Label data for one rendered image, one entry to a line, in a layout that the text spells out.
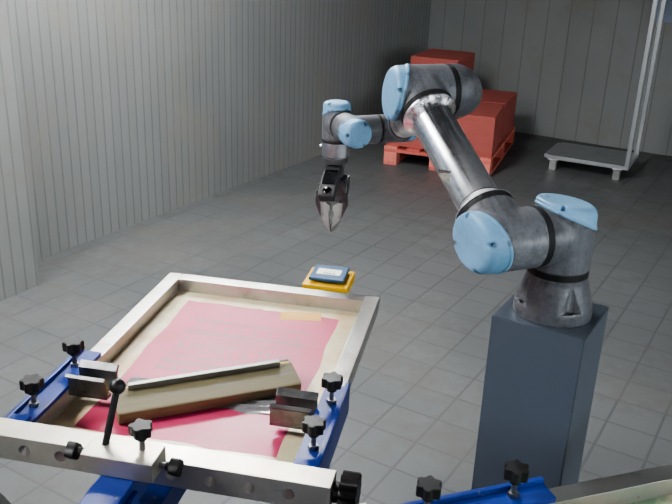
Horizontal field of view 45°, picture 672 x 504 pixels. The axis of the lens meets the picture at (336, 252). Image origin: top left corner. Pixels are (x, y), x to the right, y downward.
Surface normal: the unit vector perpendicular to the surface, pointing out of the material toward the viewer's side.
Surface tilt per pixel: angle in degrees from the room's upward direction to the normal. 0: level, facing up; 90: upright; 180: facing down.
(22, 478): 0
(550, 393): 90
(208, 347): 0
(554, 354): 90
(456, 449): 0
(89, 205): 90
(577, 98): 90
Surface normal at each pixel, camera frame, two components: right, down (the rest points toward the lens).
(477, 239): -0.88, 0.21
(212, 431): 0.04, -0.93
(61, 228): 0.85, 0.22
